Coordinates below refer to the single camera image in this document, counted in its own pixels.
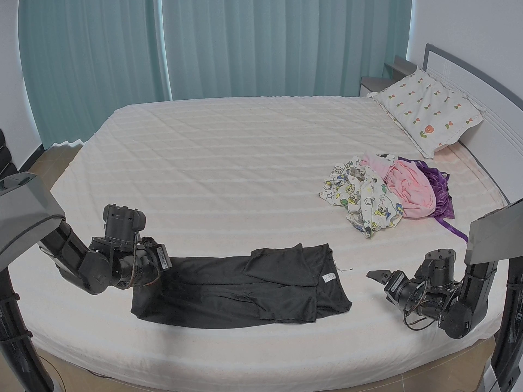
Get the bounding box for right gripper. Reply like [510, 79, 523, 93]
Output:
[384, 272, 426, 307]

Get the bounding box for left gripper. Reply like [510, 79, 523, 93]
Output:
[131, 237, 171, 288]

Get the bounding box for black shorts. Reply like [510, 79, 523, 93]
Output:
[130, 243, 353, 329]

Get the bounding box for bed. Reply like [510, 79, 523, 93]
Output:
[8, 43, 523, 388]

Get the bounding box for white printed pyjama garment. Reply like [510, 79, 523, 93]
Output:
[319, 158, 405, 240]

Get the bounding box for purple garment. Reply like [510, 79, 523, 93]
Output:
[410, 160, 469, 244]

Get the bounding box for pink garment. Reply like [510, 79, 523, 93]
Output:
[360, 153, 437, 220]

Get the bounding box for white printed pillow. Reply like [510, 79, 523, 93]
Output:
[367, 68, 485, 159]

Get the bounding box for grey bedside table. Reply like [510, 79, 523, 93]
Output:
[360, 55, 418, 97]

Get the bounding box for blue-green curtain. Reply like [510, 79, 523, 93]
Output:
[18, 0, 171, 151]
[157, 0, 414, 102]

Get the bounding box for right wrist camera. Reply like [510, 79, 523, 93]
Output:
[421, 249, 457, 291]

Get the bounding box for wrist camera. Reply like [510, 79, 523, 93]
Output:
[91, 204, 147, 256]
[421, 249, 457, 291]

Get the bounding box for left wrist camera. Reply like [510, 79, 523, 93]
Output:
[91, 204, 147, 256]

